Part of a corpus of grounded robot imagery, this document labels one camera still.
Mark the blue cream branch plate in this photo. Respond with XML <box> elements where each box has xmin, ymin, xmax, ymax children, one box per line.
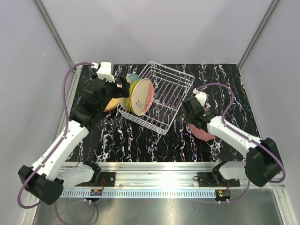
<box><xmin>119</xmin><ymin>74</ymin><xmax>140</xmax><ymax>110</ymax></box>

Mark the green polka dot plate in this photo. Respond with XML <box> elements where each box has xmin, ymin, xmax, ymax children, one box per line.
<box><xmin>126</xmin><ymin>79</ymin><xmax>140</xmax><ymax>111</ymax></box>

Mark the pink cream branch plate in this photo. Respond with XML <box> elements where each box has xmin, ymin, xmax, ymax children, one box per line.
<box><xmin>129</xmin><ymin>78</ymin><xmax>154</xmax><ymax>116</ymax></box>

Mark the pink scalloped plate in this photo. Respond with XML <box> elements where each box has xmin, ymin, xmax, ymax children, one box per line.
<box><xmin>187</xmin><ymin>119</ymin><xmax>214</xmax><ymax>141</ymax></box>

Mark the white wire dish rack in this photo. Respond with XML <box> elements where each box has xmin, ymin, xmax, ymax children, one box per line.
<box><xmin>117</xmin><ymin>61</ymin><xmax>195</xmax><ymax>135</ymax></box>

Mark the orange polka dot plate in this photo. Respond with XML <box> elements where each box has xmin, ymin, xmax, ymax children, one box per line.
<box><xmin>127</xmin><ymin>79</ymin><xmax>141</xmax><ymax>113</ymax></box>

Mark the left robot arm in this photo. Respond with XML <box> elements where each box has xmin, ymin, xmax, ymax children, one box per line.
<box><xmin>18</xmin><ymin>75</ymin><xmax>130</xmax><ymax>205</ymax></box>

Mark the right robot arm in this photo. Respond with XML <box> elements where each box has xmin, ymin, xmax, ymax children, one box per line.
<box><xmin>182</xmin><ymin>97</ymin><xmax>286</xmax><ymax>187</ymax></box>

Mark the orange cream branch plate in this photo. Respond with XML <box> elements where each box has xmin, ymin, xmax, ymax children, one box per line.
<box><xmin>104</xmin><ymin>98</ymin><xmax>119</xmax><ymax>112</ymax></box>

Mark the black marble pattern mat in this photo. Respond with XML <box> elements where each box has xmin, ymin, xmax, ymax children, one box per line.
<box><xmin>67</xmin><ymin>64</ymin><xmax>259</xmax><ymax>162</ymax></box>

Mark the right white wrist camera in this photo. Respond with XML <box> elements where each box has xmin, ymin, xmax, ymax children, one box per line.
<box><xmin>193</xmin><ymin>89</ymin><xmax>207</xmax><ymax>107</ymax></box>

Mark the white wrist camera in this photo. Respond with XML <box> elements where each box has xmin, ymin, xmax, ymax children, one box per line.
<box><xmin>193</xmin><ymin>89</ymin><xmax>207</xmax><ymax>107</ymax></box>
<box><xmin>91</xmin><ymin>62</ymin><xmax>115</xmax><ymax>83</ymax></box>

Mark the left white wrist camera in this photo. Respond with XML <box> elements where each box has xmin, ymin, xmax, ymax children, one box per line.
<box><xmin>91</xmin><ymin>62</ymin><xmax>115</xmax><ymax>83</ymax></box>

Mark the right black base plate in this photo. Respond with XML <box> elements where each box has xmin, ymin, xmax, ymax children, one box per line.
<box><xmin>196</xmin><ymin>172</ymin><xmax>240</xmax><ymax>188</ymax></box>

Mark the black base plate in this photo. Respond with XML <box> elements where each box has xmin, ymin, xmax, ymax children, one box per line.
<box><xmin>91</xmin><ymin>172</ymin><xmax>116</xmax><ymax>187</ymax></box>
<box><xmin>196</xmin><ymin>172</ymin><xmax>240</xmax><ymax>188</ymax></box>

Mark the aluminium mounting rail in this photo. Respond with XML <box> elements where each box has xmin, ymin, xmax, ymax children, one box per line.
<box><xmin>30</xmin><ymin>161</ymin><xmax>285</xmax><ymax>188</ymax></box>

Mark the white slotted cable duct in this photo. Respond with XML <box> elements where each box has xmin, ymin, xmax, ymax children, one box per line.
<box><xmin>61</xmin><ymin>188</ymin><xmax>216</xmax><ymax>199</ymax></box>

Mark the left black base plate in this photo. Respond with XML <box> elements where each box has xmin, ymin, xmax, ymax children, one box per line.
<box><xmin>91</xmin><ymin>172</ymin><xmax>116</xmax><ymax>187</ymax></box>

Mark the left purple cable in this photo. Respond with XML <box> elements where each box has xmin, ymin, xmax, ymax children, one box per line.
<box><xmin>17</xmin><ymin>61</ymin><xmax>97</xmax><ymax>209</ymax></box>

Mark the purple cable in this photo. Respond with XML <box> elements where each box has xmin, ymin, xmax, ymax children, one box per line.
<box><xmin>17</xmin><ymin>61</ymin><xmax>97</xmax><ymax>209</ymax></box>
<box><xmin>195</xmin><ymin>83</ymin><xmax>286</xmax><ymax>184</ymax></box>

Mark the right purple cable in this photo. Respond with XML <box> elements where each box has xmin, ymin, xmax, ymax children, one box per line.
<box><xmin>195</xmin><ymin>83</ymin><xmax>286</xmax><ymax>184</ymax></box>

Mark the left aluminium frame post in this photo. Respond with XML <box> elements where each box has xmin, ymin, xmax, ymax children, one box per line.
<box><xmin>33</xmin><ymin>0</ymin><xmax>74</xmax><ymax>67</ymax></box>

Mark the aluminium frame post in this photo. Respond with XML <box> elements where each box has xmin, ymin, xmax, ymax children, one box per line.
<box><xmin>33</xmin><ymin>0</ymin><xmax>74</xmax><ymax>67</ymax></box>
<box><xmin>238</xmin><ymin>0</ymin><xmax>281</xmax><ymax>70</ymax></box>

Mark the right aluminium frame post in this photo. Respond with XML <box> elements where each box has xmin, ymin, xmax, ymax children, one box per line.
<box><xmin>238</xmin><ymin>0</ymin><xmax>281</xmax><ymax>70</ymax></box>

